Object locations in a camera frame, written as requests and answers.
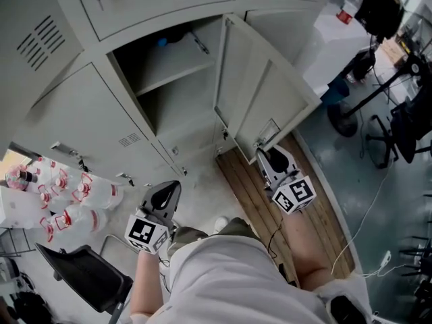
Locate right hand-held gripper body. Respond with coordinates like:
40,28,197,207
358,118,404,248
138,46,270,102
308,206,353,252
263,168,317,215

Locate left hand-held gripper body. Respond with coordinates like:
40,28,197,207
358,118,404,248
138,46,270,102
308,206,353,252
124,207,177,256

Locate locker door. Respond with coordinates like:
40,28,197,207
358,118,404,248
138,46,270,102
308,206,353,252
213,13,322,165

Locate grey metal locker cabinet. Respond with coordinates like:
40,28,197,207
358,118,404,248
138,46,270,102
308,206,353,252
0,0,338,189

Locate person's right forearm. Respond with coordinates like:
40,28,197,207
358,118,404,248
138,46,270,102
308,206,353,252
284,211,330,290

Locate person's left forearm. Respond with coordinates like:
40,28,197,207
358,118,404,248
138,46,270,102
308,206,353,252
130,248,165,317

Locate brown wooden slat platform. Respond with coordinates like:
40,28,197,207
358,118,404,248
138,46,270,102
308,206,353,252
215,135,358,288

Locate person's right white shoe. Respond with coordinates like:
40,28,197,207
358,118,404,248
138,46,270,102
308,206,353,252
214,216,231,234

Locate group of clear water jugs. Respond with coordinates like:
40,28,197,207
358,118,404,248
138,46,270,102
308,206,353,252
30,157,124,243

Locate person's olive green trousers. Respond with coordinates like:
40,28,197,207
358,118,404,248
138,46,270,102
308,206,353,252
167,217,261,259

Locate black round-base stand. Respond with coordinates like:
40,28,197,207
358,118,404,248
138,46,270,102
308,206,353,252
326,51,423,138

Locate black mesh office chair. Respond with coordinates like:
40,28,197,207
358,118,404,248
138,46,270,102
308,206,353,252
34,234,134,324

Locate person's white shirt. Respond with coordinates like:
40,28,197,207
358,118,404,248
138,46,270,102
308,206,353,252
128,233,372,324

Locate black swivel chair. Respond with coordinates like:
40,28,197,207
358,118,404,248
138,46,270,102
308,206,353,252
365,92,432,170

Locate dark drink bottle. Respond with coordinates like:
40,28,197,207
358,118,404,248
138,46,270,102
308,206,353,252
20,169,39,184

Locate white block counter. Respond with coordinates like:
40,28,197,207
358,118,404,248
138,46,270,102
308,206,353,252
296,0,376,98

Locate white carton box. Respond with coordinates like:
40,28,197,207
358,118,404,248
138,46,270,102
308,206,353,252
0,184,52,230

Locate black metal rack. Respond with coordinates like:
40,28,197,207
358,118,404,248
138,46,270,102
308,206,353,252
0,226,36,260

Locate colourful snack jar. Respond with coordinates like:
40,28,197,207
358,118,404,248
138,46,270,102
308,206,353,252
5,163,32,192

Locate red label plastic bottle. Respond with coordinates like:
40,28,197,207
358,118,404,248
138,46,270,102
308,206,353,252
335,0,367,25

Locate black bag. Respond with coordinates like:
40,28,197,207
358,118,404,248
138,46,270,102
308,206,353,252
354,0,406,44

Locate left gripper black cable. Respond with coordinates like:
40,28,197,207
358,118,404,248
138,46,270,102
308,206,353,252
157,254,173,294

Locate white floor cable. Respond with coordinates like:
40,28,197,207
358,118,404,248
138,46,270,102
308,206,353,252
330,167,393,277

